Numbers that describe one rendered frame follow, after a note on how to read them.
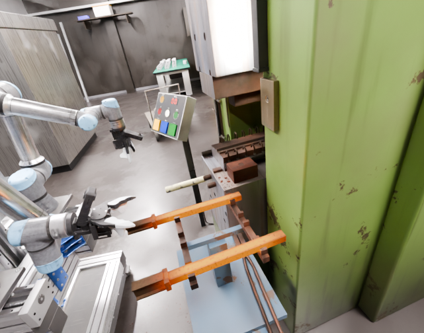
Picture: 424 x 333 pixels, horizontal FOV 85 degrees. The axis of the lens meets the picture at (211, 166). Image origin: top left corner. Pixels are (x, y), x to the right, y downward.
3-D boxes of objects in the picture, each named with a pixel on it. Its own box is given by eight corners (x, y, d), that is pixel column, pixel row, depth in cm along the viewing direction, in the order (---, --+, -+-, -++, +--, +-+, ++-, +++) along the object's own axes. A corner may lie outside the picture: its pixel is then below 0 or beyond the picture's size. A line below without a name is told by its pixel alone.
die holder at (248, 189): (233, 258, 123) (223, 190, 101) (212, 213, 155) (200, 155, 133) (322, 224, 134) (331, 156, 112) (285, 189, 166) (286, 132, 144)
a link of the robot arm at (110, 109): (100, 100, 124) (116, 96, 126) (108, 119, 130) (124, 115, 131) (98, 102, 118) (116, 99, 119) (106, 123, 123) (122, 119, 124)
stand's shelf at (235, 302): (198, 355, 70) (197, 352, 69) (177, 254, 104) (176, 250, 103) (287, 317, 75) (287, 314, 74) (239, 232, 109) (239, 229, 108)
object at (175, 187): (167, 195, 160) (165, 189, 157) (165, 191, 164) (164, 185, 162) (226, 177, 168) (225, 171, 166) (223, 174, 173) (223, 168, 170)
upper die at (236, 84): (215, 100, 97) (212, 76, 92) (202, 92, 114) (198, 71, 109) (301, 80, 105) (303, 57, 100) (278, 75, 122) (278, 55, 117)
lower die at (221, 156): (225, 171, 114) (222, 156, 110) (212, 155, 131) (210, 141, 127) (298, 149, 123) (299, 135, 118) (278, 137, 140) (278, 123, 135)
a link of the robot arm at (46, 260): (66, 247, 84) (57, 224, 79) (64, 270, 75) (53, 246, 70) (40, 255, 81) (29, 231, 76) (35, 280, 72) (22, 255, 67)
